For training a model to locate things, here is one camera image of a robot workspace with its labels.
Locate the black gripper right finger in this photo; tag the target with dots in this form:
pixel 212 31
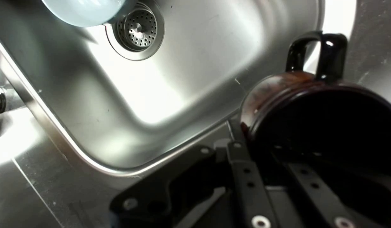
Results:
pixel 316 196

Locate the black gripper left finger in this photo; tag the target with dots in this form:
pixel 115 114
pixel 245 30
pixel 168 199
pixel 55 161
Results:
pixel 247 185

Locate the dark brown mug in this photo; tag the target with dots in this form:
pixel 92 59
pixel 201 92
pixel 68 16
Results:
pixel 272 96

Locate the stainless steel sink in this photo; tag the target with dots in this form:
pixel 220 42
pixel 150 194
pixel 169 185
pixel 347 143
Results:
pixel 183 76

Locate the metal sink drain strainer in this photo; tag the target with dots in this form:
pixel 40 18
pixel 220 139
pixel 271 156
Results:
pixel 136 29

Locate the pale round plate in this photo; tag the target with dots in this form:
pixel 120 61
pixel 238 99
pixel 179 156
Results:
pixel 82 10

